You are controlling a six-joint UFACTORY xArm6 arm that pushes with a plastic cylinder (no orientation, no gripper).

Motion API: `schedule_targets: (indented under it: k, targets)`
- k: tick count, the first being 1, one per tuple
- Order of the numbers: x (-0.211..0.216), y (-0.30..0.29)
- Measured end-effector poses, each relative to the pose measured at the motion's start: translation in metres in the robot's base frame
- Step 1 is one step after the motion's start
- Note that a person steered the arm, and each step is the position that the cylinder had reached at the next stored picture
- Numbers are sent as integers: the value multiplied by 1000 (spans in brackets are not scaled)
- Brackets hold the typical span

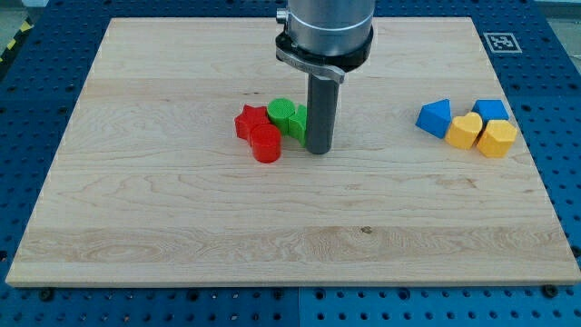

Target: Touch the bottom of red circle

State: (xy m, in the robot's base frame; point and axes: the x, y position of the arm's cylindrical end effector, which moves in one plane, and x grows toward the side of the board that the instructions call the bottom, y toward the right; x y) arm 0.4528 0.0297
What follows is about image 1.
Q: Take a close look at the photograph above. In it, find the black yellow hazard tape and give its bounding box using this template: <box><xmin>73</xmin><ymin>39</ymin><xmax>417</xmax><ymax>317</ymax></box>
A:
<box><xmin>1</xmin><ymin>16</ymin><xmax>34</xmax><ymax>64</ymax></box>

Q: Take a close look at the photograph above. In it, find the yellow hexagon block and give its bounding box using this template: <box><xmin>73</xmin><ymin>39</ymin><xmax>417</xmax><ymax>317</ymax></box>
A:
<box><xmin>477</xmin><ymin>120</ymin><xmax>517</xmax><ymax>158</ymax></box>

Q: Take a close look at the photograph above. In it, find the green cylinder block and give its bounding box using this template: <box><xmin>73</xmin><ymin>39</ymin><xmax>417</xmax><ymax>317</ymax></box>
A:
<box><xmin>267</xmin><ymin>98</ymin><xmax>295</xmax><ymax>135</ymax></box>

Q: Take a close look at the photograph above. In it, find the yellow heart block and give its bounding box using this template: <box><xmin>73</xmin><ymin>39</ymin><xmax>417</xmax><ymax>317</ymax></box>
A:
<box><xmin>445</xmin><ymin>112</ymin><xmax>483</xmax><ymax>150</ymax></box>

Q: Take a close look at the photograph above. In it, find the red star block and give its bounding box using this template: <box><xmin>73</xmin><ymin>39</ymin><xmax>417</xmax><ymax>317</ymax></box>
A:
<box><xmin>234</xmin><ymin>104</ymin><xmax>271</xmax><ymax>144</ymax></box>

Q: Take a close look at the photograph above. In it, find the blue cube block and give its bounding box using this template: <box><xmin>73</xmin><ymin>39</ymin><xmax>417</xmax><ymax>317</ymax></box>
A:
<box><xmin>472</xmin><ymin>99</ymin><xmax>509</xmax><ymax>124</ymax></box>

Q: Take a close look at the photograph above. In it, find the blue triangle block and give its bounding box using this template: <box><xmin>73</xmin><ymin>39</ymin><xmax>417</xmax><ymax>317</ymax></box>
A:
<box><xmin>415</xmin><ymin>99</ymin><xmax>452</xmax><ymax>139</ymax></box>

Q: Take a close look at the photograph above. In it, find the red cylinder block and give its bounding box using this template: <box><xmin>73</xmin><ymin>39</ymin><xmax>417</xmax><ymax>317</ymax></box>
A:
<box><xmin>250</xmin><ymin>124</ymin><xmax>281</xmax><ymax>164</ymax></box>

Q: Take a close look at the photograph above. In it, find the wooden board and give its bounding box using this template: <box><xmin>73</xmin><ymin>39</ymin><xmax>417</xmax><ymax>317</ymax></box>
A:
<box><xmin>6</xmin><ymin>17</ymin><xmax>580</xmax><ymax>288</ymax></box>

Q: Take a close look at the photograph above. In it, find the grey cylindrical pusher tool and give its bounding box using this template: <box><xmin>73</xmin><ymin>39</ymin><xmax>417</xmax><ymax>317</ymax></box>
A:
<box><xmin>305</xmin><ymin>74</ymin><xmax>340</xmax><ymax>154</ymax></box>

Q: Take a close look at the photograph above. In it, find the fiducial marker tag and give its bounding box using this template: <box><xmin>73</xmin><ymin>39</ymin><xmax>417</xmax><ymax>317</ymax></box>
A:
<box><xmin>484</xmin><ymin>32</ymin><xmax>522</xmax><ymax>54</ymax></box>

